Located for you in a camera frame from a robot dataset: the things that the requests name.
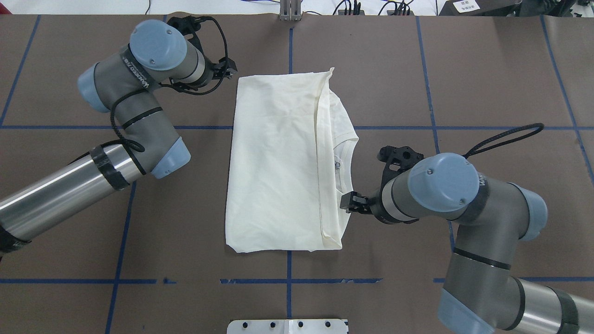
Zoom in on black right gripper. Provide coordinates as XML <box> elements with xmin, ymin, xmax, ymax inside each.
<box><xmin>340</xmin><ymin>188</ymin><xmax>388</xmax><ymax>223</ymax></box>

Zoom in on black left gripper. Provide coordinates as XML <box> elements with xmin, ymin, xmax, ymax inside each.
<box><xmin>202</xmin><ymin>58</ymin><xmax>238</xmax><ymax>87</ymax></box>

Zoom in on cream long sleeve cat shirt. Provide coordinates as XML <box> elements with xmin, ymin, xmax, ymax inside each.
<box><xmin>225</xmin><ymin>68</ymin><xmax>359</xmax><ymax>253</ymax></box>

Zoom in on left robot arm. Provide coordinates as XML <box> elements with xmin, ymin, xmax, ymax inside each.
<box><xmin>1</xmin><ymin>15</ymin><xmax>237</xmax><ymax>255</ymax></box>

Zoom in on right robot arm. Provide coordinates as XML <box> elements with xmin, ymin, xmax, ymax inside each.
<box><xmin>340</xmin><ymin>153</ymin><xmax>594</xmax><ymax>334</ymax></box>

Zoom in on blue tape line right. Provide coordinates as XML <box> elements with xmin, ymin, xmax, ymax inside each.
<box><xmin>415</xmin><ymin>16</ymin><xmax>458</xmax><ymax>253</ymax></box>

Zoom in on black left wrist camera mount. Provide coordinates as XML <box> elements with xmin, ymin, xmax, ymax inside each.
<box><xmin>166</xmin><ymin>16</ymin><xmax>205</xmax><ymax>51</ymax></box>

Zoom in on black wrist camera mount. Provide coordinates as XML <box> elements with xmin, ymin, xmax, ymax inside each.
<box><xmin>166</xmin><ymin>16</ymin><xmax>205</xmax><ymax>51</ymax></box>
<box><xmin>377</xmin><ymin>146</ymin><xmax>425</xmax><ymax>187</ymax></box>

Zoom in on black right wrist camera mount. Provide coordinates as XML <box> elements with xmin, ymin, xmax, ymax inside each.
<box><xmin>377</xmin><ymin>146</ymin><xmax>425</xmax><ymax>187</ymax></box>

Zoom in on grey aluminium post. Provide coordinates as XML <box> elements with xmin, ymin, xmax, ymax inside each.
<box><xmin>278</xmin><ymin>0</ymin><xmax>303</xmax><ymax>21</ymax></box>

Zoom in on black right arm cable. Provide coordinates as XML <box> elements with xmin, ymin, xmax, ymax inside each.
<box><xmin>463</xmin><ymin>122</ymin><xmax>545</xmax><ymax>160</ymax></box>

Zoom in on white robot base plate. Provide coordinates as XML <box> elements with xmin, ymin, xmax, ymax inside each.
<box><xmin>226</xmin><ymin>319</ymin><xmax>349</xmax><ymax>334</ymax></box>

